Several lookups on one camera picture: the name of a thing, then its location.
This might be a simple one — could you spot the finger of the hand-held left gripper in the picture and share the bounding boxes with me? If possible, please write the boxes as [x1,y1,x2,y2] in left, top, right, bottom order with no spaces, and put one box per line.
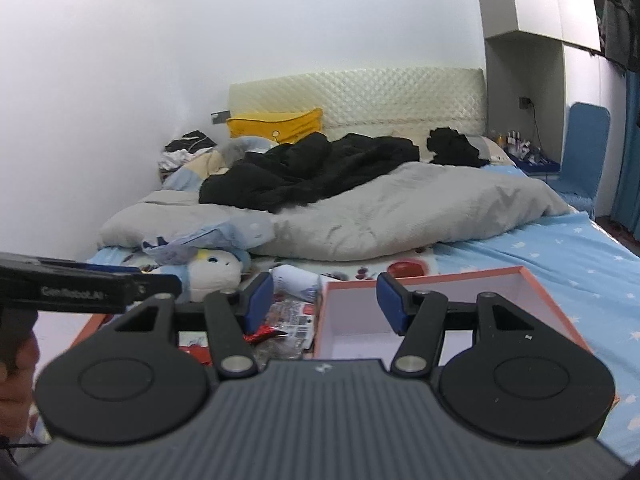
[132,273,184,306]

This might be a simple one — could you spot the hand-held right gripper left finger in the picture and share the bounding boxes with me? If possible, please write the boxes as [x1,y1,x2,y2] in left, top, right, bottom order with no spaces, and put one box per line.
[114,272,274,380]

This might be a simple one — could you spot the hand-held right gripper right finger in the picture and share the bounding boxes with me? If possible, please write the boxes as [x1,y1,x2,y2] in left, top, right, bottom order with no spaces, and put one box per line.
[376,272,538,375]

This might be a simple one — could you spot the clear red-brown snack packet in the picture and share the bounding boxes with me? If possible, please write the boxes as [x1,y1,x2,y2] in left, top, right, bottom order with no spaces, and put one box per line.
[265,300,301,330]

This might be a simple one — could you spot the orange cardboard box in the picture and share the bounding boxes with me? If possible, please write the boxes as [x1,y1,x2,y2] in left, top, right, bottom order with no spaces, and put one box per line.
[314,266,622,411]

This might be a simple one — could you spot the white barcode snack packet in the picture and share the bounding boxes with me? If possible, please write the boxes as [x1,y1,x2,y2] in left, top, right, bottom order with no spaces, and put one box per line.
[292,302,319,338]

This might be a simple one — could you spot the person's left hand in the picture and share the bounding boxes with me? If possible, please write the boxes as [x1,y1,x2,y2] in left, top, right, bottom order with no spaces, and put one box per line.
[0,332,42,442]

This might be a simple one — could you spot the red snack packet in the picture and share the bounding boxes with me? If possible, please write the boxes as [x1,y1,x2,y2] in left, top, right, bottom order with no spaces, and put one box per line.
[244,324,288,345]

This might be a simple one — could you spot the white spray bottle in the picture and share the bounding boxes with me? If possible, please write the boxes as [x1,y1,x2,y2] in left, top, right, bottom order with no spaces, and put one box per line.
[270,264,322,305]

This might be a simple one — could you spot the fruit print mat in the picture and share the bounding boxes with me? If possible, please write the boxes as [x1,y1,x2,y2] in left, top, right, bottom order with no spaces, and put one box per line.
[250,247,441,286]

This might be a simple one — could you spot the white plush bird toy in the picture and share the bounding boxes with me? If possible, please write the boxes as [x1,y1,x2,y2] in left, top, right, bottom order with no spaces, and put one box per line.
[142,247,252,311]

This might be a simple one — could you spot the light blue plastic bag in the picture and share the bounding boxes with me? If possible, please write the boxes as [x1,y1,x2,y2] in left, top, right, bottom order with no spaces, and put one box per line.
[141,224,275,261]

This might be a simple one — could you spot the grey duvet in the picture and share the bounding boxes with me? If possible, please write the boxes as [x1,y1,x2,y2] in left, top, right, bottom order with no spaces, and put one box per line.
[97,162,581,261]

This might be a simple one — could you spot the pile of clothes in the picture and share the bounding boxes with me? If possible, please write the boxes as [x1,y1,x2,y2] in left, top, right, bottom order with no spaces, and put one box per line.
[159,130,218,171]

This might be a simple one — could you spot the black jacket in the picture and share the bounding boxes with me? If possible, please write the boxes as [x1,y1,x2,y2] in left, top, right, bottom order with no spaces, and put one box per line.
[199,132,421,213]

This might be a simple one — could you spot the black garment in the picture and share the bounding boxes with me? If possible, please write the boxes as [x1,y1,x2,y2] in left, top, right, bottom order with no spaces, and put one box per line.
[426,127,492,168]

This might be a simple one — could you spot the yellow pillow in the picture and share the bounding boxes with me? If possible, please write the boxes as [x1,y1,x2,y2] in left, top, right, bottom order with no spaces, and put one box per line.
[226,108,324,145]

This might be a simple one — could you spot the blue tray of bottles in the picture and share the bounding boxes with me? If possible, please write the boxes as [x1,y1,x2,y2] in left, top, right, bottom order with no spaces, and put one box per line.
[492,130,561,173]

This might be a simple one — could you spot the cream quilted headboard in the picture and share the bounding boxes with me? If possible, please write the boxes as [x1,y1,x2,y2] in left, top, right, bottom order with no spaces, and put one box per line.
[229,67,488,136]

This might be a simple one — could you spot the blue chair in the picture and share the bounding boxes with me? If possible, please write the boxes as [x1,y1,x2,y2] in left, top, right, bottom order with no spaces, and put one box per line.
[552,102,612,218]

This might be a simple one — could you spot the blue curtain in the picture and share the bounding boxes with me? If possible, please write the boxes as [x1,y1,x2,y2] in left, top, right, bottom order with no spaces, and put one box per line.
[612,67,640,246]

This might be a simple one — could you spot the white wardrobe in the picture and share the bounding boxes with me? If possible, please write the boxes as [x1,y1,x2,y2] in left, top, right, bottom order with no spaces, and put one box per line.
[472,0,628,211]

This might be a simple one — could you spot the hanging dark clothes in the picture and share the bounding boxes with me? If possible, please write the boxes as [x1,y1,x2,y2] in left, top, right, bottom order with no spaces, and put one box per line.
[582,0,640,73]

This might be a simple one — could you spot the black cable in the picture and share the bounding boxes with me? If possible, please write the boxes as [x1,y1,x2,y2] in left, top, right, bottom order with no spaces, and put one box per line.
[529,102,543,151]

